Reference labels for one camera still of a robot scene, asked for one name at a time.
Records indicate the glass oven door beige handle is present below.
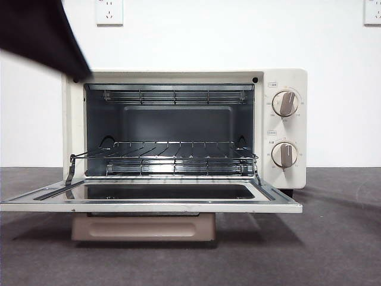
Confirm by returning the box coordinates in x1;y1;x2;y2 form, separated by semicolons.
0;154;304;242

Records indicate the large beige oven knob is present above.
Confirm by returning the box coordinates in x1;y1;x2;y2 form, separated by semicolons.
272;90;299;117

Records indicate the small beige oven knob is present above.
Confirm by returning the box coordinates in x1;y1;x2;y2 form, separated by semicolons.
271;141;299;169

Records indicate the cream Toshiba toaster oven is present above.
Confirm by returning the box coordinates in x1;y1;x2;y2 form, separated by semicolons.
61;68;308;197

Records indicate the white wall socket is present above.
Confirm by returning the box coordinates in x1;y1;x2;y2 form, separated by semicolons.
363;0;381;26
95;0;124;26

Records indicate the wire heater guard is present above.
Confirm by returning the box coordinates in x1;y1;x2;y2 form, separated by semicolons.
105;160;248;177
104;89;246;105

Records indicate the metal wire oven rack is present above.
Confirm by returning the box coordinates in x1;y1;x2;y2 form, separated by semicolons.
73;141;259;160

